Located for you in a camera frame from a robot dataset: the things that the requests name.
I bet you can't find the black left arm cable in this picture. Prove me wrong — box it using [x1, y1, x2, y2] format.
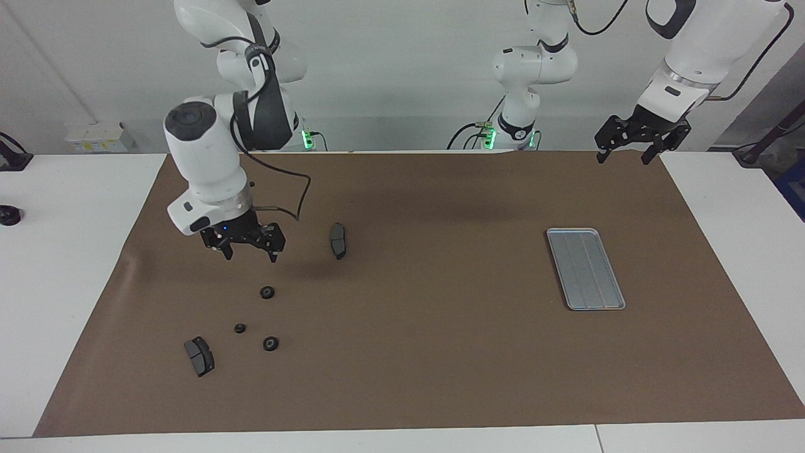
[566, 0, 792, 103]

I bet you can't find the black table clamp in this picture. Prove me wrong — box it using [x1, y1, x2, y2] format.
[0, 132, 34, 172]

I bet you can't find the silver metal tray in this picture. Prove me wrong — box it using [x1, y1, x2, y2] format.
[546, 228, 627, 311]

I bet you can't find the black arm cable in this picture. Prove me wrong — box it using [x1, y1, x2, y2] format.
[230, 38, 313, 221]
[566, 0, 792, 103]

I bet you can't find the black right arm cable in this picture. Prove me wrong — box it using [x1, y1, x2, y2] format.
[230, 38, 313, 221]

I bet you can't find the black stand pole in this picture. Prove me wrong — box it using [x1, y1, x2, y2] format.
[733, 101, 805, 167]

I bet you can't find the blue crate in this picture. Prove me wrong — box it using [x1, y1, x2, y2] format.
[775, 157, 805, 221]

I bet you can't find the black base cable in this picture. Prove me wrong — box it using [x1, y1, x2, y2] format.
[448, 94, 506, 150]

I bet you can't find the white small box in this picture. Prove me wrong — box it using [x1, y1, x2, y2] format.
[65, 121, 136, 153]

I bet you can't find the brown table mat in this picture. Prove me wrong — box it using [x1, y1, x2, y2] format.
[33, 150, 805, 438]

